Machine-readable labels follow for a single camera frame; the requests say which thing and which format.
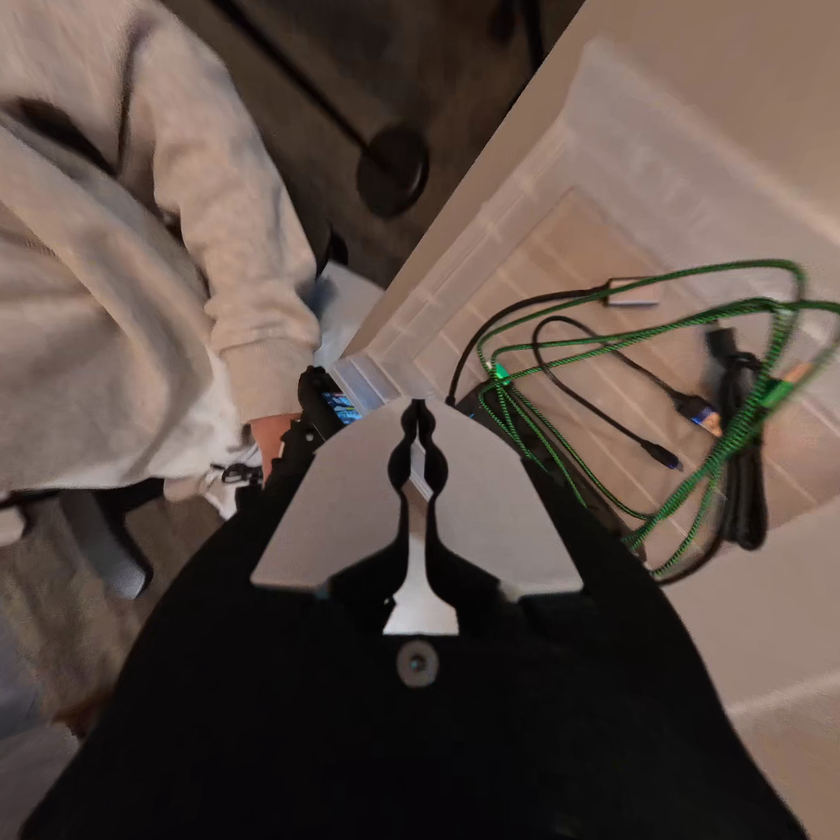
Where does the thick black bundled cable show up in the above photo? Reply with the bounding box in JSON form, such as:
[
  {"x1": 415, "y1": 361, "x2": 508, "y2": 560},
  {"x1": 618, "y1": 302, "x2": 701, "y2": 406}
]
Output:
[{"x1": 705, "y1": 325, "x2": 772, "y2": 552}]

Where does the person's grey sweatshirt torso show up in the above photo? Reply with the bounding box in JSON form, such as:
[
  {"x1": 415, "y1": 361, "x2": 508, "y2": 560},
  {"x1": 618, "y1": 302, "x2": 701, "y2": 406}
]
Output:
[{"x1": 0, "y1": 0, "x2": 263, "y2": 493}]

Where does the green braided cable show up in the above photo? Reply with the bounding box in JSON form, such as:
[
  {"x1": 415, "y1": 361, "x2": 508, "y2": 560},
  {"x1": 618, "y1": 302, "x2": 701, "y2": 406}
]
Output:
[{"x1": 476, "y1": 259, "x2": 815, "y2": 581}]

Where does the black flat electronic device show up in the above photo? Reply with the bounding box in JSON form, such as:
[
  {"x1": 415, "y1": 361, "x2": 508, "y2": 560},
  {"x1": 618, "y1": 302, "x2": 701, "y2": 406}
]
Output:
[{"x1": 456, "y1": 387, "x2": 647, "y2": 559}]

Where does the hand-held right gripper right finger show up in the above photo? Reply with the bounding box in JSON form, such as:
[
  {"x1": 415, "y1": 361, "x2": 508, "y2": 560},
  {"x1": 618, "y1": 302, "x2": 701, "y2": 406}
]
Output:
[{"x1": 419, "y1": 398, "x2": 585, "y2": 635}]

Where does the short silver-ended adapter cable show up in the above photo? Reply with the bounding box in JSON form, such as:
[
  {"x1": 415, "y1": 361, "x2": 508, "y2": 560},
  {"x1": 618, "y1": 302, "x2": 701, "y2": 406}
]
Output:
[{"x1": 446, "y1": 276, "x2": 660, "y2": 408}]

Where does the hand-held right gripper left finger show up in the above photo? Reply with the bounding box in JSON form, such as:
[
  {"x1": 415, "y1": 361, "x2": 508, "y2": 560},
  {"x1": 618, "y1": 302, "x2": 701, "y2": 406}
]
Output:
[{"x1": 251, "y1": 398, "x2": 422, "y2": 634}]

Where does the black round stand base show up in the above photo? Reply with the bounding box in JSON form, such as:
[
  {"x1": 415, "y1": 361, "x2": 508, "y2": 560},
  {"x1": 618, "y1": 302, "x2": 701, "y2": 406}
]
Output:
[{"x1": 210, "y1": 0, "x2": 432, "y2": 219}]

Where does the clear plastic storage box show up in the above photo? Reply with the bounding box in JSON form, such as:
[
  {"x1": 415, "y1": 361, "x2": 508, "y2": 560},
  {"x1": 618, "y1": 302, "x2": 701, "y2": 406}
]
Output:
[{"x1": 328, "y1": 38, "x2": 840, "y2": 532}]

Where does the grey office chair base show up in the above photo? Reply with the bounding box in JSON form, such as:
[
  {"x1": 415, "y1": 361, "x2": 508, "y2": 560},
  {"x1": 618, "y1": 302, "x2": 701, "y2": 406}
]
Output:
[{"x1": 0, "y1": 482, "x2": 165, "y2": 601}]

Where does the white desk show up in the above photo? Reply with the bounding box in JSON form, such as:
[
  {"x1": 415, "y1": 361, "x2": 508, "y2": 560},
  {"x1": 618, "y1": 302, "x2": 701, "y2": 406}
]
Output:
[{"x1": 341, "y1": 0, "x2": 840, "y2": 840}]

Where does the black USB cable blue plug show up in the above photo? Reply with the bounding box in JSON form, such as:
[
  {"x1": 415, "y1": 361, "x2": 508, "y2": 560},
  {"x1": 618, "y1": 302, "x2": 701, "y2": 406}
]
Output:
[{"x1": 533, "y1": 316, "x2": 723, "y2": 472}]

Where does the person's left hand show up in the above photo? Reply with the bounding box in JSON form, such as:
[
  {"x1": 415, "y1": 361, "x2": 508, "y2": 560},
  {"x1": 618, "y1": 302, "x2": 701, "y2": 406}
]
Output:
[{"x1": 252, "y1": 415, "x2": 303, "y2": 475}]

